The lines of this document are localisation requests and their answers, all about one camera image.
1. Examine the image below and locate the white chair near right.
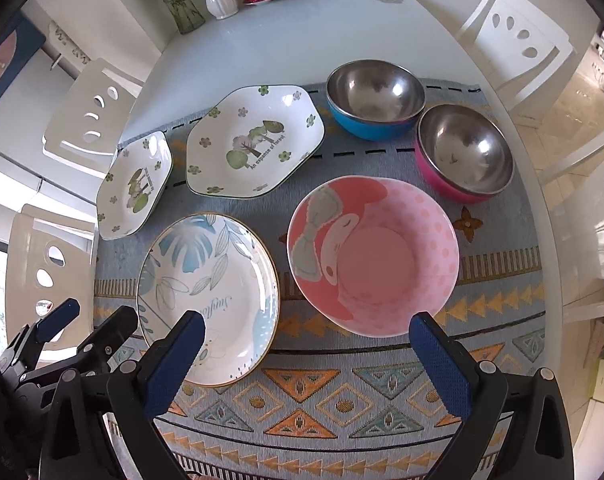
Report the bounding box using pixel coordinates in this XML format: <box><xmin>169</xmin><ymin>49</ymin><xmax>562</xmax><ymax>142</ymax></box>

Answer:
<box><xmin>538</xmin><ymin>131</ymin><xmax>604</xmax><ymax>324</ymax></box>

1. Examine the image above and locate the large hexagonal tree plate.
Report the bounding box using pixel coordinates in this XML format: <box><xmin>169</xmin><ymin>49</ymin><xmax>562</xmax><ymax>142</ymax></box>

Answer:
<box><xmin>185</xmin><ymin>84</ymin><xmax>325</xmax><ymax>200</ymax></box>

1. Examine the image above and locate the pink cartoon bowl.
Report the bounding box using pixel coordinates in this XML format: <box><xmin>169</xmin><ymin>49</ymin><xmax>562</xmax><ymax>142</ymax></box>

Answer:
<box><xmin>287</xmin><ymin>176</ymin><xmax>460</xmax><ymax>338</ymax></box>

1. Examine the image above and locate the patterned blue table mat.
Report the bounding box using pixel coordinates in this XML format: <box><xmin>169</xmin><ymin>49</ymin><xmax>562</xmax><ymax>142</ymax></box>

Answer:
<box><xmin>94</xmin><ymin>85</ymin><xmax>545</xmax><ymax>479</ymax></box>

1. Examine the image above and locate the round blue leaf plate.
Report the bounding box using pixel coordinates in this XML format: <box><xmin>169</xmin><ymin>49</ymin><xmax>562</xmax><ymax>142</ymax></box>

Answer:
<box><xmin>136</xmin><ymin>212</ymin><xmax>280</xmax><ymax>387</ymax></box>

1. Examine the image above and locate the white chair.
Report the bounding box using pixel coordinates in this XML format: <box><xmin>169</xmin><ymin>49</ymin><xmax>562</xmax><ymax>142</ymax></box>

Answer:
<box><xmin>5</xmin><ymin>204</ymin><xmax>97</xmax><ymax>350</ymax></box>
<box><xmin>43</xmin><ymin>58</ymin><xmax>142</xmax><ymax>179</ymax></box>
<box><xmin>538</xmin><ymin>131</ymin><xmax>604</xmax><ymax>324</ymax></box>
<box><xmin>455</xmin><ymin>0</ymin><xmax>574</xmax><ymax>110</ymax></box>

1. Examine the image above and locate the green glass vase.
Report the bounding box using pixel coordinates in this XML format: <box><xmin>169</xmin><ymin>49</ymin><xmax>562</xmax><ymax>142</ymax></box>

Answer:
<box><xmin>164</xmin><ymin>0</ymin><xmax>206</xmax><ymax>35</ymax></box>

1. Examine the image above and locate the white chair far left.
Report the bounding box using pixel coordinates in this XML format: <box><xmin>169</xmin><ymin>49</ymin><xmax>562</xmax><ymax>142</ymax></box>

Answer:
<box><xmin>43</xmin><ymin>58</ymin><xmax>142</xmax><ymax>179</ymax></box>

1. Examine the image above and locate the pink steel bowl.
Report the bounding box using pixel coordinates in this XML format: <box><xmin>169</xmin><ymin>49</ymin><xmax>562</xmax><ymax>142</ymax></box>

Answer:
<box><xmin>415</xmin><ymin>104</ymin><xmax>515</xmax><ymax>204</ymax></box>

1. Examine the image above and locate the white chair near left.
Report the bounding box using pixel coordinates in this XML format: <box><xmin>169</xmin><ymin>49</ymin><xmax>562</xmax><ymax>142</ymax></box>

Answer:
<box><xmin>5</xmin><ymin>204</ymin><xmax>97</xmax><ymax>350</ymax></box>

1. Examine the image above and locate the small hexagonal tree plate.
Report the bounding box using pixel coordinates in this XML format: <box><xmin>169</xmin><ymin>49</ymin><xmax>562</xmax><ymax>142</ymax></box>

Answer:
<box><xmin>96</xmin><ymin>131</ymin><xmax>173</xmax><ymax>240</ymax></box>

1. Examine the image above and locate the white chair far right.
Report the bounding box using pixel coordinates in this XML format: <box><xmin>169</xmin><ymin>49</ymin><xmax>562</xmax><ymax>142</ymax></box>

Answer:
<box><xmin>455</xmin><ymin>0</ymin><xmax>574</xmax><ymax>110</ymax></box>

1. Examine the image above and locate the blue steel bowl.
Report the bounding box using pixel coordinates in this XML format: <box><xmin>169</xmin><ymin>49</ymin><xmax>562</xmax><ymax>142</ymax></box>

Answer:
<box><xmin>325</xmin><ymin>60</ymin><xmax>427</xmax><ymax>142</ymax></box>

